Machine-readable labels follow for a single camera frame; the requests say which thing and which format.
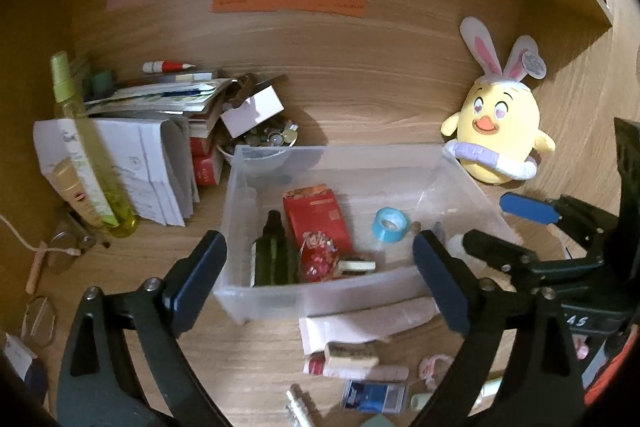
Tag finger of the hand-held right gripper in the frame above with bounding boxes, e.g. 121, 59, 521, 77
462, 229, 591, 288
499, 193, 621, 253

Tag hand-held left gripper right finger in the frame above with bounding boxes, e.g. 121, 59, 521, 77
412, 229, 586, 427

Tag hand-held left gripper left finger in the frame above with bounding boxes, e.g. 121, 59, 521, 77
55, 231, 233, 427

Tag blue tape roll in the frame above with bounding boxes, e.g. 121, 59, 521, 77
372, 207, 411, 242

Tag dark green spray bottle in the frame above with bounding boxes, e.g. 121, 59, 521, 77
250, 209, 298, 288

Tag pink tube with white cap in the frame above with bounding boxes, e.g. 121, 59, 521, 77
299, 297, 441, 355

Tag small cream box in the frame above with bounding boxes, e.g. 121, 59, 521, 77
337, 258, 377, 279
324, 341, 380, 370

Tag clear plastic storage box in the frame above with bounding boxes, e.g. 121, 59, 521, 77
212, 144, 523, 325

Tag red patterned pouch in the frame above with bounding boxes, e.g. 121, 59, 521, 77
298, 231, 341, 282

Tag pale white-green tube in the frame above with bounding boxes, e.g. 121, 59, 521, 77
410, 377, 503, 410

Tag red foil packet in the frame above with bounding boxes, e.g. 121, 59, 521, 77
282, 184, 353, 253

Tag blue and black small box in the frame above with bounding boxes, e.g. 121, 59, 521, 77
341, 379, 408, 414

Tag yellow chick plush toy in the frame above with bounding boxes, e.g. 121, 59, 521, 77
440, 17, 557, 185

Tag red carton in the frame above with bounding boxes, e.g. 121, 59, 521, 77
190, 134, 224, 186

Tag white and pink tube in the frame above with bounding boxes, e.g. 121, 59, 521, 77
305, 352, 410, 382

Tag folded white paper sheets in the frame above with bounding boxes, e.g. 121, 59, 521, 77
32, 117, 200, 228

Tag cream sunscreen tube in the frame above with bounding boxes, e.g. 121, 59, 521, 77
50, 157, 108, 228

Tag bowl of coins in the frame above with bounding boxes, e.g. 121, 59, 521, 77
217, 119, 301, 178

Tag short wooden stick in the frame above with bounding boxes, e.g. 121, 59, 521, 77
26, 243, 48, 294

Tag silver glitter tube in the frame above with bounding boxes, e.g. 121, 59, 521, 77
286, 384, 321, 427

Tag tall yellow-green spray bottle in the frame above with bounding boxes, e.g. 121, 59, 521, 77
50, 52, 140, 238

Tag small white carton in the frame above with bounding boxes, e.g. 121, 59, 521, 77
220, 84, 285, 138

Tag stack of books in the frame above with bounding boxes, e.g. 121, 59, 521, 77
82, 69, 236, 142

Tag white card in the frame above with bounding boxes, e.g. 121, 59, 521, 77
5, 332, 38, 378

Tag red and white marker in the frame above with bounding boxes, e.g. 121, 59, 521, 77
142, 59, 195, 74

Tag small green box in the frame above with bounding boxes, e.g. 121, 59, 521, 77
92, 71, 115, 96

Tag pink white braided hair tie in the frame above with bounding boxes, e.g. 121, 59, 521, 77
417, 354, 456, 388

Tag clear frame glasses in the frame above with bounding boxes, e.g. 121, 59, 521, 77
22, 294, 58, 348

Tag white cable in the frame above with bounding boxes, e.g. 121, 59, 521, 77
0, 214, 81, 255

